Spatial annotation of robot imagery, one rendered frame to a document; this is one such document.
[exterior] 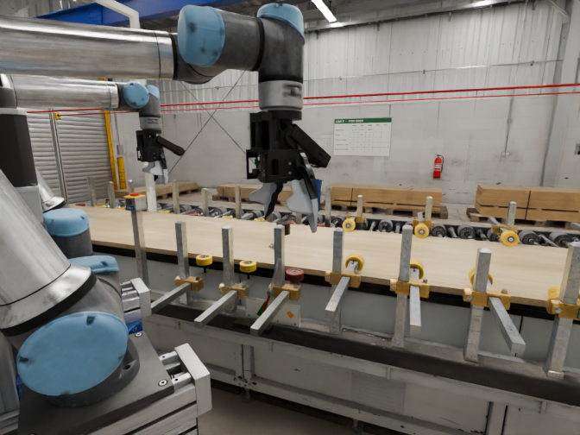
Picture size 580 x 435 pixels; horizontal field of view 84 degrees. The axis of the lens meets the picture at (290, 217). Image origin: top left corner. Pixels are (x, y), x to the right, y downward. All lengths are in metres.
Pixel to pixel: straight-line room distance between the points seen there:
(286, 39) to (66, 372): 0.54
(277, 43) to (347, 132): 8.05
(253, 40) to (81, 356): 0.48
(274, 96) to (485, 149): 7.97
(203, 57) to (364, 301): 1.29
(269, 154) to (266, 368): 1.61
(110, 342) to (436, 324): 1.35
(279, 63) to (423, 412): 1.71
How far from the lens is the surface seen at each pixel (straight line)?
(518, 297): 1.53
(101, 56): 0.61
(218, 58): 0.52
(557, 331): 1.42
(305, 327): 1.46
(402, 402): 1.88
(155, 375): 0.72
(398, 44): 8.70
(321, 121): 8.80
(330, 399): 1.95
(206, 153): 10.53
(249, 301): 1.50
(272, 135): 0.54
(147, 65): 0.62
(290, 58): 0.56
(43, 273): 0.50
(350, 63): 8.80
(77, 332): 0.49
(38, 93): 1.11
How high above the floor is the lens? 1.46
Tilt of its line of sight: 13 degrees down
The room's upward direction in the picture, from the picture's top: straight up
